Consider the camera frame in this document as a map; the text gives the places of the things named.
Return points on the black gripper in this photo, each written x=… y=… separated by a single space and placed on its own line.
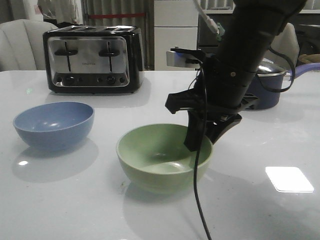
x=221 y=87

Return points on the green bowl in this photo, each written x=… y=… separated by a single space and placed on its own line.
x=155 y=158

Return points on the blue bowl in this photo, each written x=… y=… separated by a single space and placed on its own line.
x=55 y=126

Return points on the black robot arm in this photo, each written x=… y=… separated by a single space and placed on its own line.
x=253 y=27

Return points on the dark blue saucepan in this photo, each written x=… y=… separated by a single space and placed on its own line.
x=269 y=88

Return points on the glass pot lid blue knob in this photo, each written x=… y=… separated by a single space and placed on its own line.
x=270 y=69

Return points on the white refrigerator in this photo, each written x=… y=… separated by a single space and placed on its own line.
x=175 y=25

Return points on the grey chair right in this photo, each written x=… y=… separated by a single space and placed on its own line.
x=285 y=43

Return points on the grey chair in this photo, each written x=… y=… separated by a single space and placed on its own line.
x=285 y=43
x=21 y=44

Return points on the black and chrome toaster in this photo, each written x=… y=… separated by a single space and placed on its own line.
x=82 y=59

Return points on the grey chair left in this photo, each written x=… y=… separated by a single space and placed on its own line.
x=21 y=44

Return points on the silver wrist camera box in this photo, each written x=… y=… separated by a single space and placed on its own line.
x=185 y=58

